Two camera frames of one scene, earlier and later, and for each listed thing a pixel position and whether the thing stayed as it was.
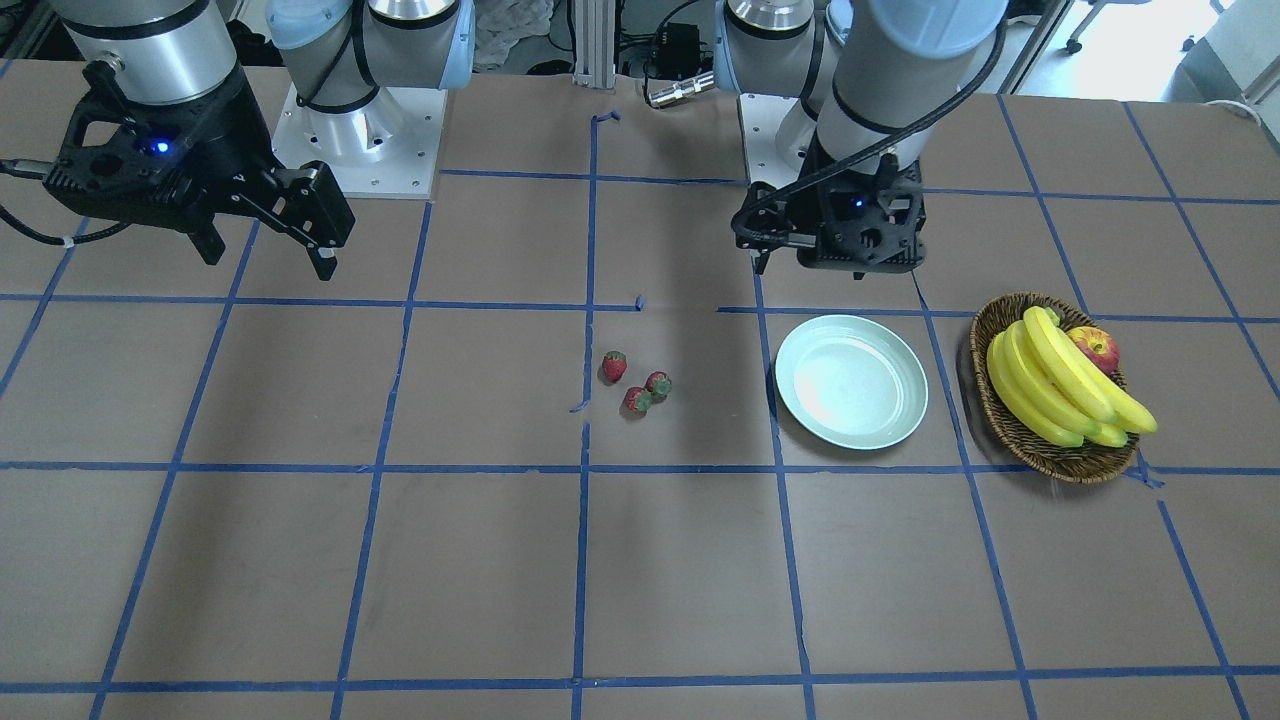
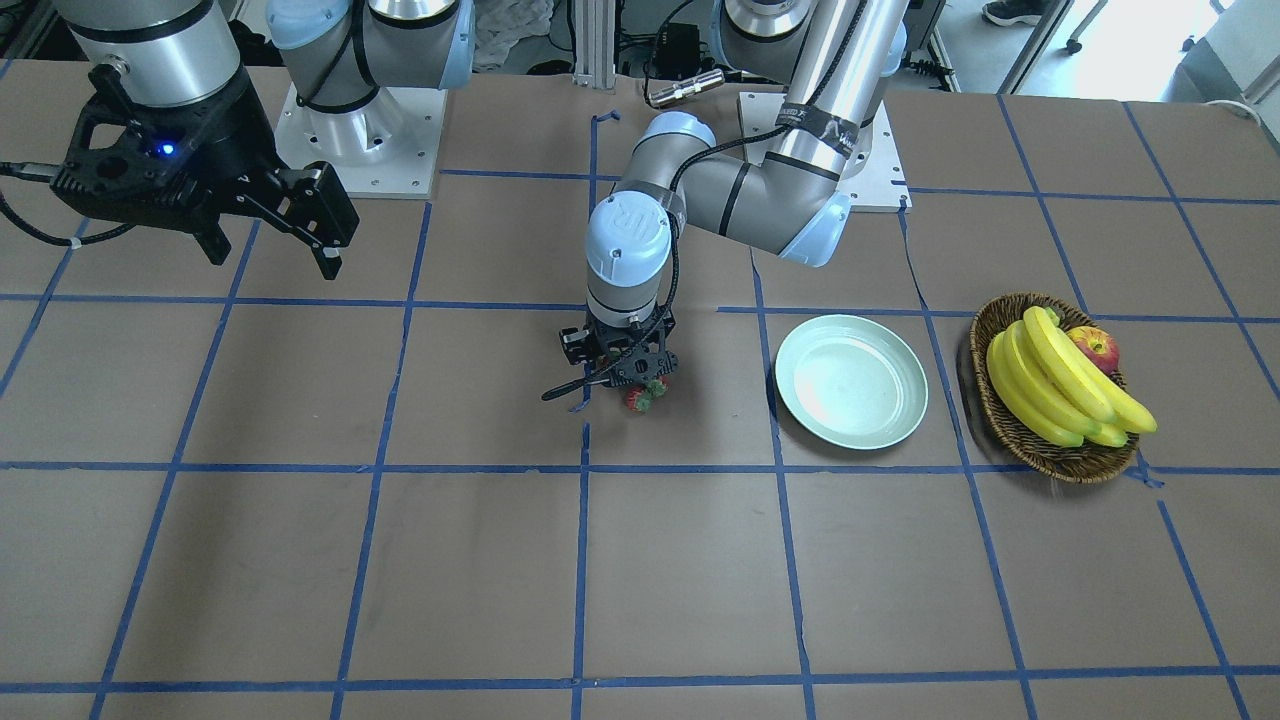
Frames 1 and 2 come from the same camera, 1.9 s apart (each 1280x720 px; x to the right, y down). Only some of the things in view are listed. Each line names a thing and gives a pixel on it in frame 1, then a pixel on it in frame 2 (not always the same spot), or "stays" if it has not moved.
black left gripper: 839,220 to 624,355
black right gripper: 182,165 stays
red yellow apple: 1098,345 stays
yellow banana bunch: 1045,384 stays
